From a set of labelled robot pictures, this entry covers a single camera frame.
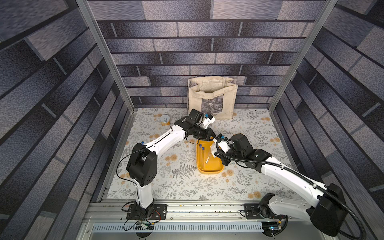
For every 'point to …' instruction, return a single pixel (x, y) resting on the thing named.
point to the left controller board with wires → (144, 226)
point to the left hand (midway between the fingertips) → (217, 137)
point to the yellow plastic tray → (207, 163)
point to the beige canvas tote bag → (214, 95)
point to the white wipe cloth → (213, 149)
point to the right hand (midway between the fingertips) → (215, 151)
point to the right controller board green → (270, 229)
